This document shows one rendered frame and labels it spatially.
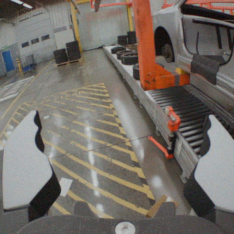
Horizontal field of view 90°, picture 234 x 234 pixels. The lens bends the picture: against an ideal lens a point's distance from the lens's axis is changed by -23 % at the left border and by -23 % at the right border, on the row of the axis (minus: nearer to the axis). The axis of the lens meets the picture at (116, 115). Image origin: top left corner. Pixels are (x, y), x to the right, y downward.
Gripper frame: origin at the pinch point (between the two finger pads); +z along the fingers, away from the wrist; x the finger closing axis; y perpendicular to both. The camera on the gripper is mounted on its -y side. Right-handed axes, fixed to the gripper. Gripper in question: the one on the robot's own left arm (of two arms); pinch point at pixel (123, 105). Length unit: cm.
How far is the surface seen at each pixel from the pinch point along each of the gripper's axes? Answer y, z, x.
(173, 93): 88, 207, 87
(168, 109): 68, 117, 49
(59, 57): 118, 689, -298
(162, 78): 51, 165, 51
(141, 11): -28, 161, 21
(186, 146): 78, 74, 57
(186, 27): -18, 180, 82
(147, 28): -9, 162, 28
